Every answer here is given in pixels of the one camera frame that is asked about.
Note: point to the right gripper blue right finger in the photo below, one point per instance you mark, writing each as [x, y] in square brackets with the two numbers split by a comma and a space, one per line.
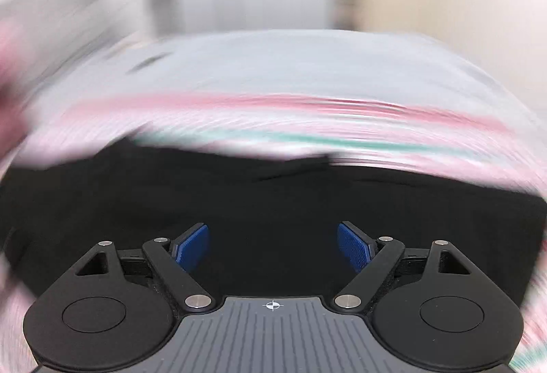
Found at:
[357, 247]

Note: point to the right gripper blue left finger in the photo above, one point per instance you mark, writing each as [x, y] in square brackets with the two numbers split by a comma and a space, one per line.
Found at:
[190, 247]

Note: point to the black pants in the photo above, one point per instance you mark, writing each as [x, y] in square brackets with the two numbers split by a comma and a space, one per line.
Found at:
[272, 222]

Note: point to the patterned pink green bedspread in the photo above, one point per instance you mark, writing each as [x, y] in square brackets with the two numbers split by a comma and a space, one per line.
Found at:
[439, 143]

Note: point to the light grey bed sheet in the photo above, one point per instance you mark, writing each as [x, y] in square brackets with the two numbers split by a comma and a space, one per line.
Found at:
[395, 68]

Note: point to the pink pillow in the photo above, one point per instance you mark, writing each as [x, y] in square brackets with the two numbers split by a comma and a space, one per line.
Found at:
[14, 97]

